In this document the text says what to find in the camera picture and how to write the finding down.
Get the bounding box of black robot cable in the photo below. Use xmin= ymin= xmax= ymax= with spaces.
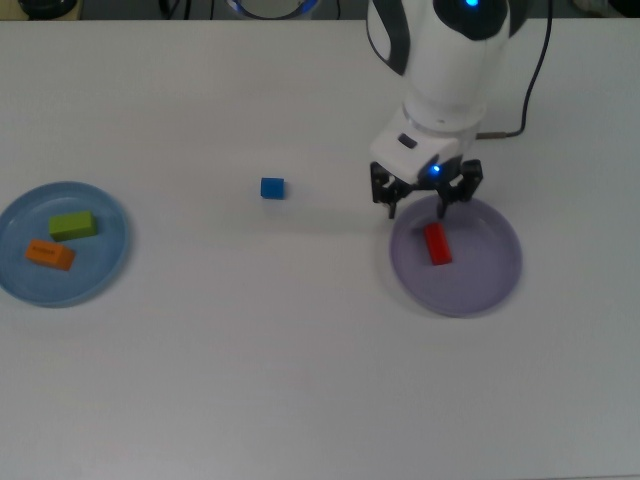
xmin=476 ymin=0 xmax=554 ymax=139

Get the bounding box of dark round object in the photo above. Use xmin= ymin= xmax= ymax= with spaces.
xmin=18 ymin=0 xmax=77 ymax=16

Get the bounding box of blue block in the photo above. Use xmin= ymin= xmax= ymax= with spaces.
xmin=260 ymin=176 xmax=286 ymax=201

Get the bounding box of blue plate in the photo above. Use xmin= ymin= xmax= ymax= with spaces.
xmin=0 ymin=180 xmax=134 ymax=307

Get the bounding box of green block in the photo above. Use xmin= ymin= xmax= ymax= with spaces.
xmin=48 ymin=210 xmax=99 ymax=243

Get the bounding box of red block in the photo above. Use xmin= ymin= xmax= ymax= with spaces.
xmin=423 ymin=222 xmax=454 ymax=266

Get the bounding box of orange block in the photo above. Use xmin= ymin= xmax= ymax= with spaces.
xmin=24 ymin=238 xmax=77 ymax=272

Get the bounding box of purple plate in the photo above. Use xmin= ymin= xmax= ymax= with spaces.
xmin=388 ymin=192 xmax=524 ymax=319

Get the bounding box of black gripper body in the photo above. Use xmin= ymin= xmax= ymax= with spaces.
xmin=401 ymin=132 xmax=477 ymax=192

